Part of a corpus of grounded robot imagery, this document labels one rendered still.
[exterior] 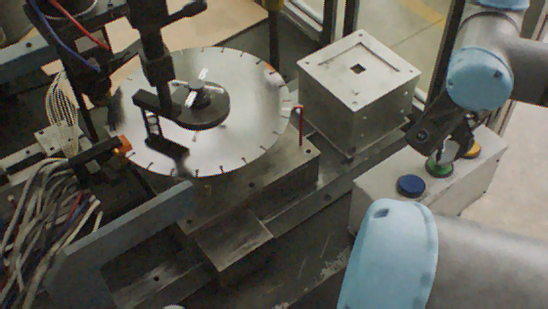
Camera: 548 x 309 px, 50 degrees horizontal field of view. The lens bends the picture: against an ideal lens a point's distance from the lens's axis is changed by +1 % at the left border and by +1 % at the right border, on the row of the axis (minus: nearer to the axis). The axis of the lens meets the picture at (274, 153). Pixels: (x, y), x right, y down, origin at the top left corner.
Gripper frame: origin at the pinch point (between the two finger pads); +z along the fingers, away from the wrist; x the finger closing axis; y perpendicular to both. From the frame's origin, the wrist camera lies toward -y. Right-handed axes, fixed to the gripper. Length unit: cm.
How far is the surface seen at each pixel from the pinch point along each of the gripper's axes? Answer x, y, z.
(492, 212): 14, 68, 92
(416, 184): -0.8, -5.9, 0.6
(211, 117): 29.0, -27.1, -4.6
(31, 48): 55, -47, -13
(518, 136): 32, 103, 92
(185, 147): 26.8, -34.0, -3.7
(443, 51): 14.4, 14.7, -7.5
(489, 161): -3.9, 9.9, 3.4
